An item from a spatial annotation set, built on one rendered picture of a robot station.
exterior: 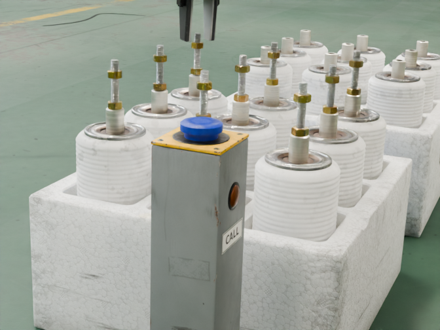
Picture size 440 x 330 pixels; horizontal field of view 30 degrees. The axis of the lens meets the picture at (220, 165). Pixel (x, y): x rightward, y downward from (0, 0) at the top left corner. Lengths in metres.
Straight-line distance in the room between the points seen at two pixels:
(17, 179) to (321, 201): 0.86
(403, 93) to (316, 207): 0.53
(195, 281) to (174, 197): 0.08
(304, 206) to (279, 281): 0.09
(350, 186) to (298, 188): 0.15
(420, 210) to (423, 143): 0.11
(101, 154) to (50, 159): 0.78
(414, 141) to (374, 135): 0.26
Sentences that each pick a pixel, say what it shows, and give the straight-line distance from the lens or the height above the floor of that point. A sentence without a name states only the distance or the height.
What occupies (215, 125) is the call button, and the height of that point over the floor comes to 0.33.
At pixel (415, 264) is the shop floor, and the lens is 1.32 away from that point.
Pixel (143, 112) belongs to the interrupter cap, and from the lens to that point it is 1.10.
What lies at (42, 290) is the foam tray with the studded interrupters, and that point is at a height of 0.06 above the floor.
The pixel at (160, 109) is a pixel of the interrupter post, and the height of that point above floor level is 0.26.
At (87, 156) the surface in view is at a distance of 0.99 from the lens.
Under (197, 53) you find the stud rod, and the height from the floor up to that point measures 0.31.
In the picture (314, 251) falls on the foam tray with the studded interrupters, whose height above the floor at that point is 0.18.
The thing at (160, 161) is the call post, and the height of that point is 0.30.
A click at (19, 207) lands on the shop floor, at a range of 1.49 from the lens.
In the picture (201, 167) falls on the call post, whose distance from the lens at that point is 0.74.
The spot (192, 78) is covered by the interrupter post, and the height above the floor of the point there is 0.28.
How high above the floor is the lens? 0.52
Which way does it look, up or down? 18 degrees down
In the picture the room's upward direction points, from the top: 2 degrees clockwise
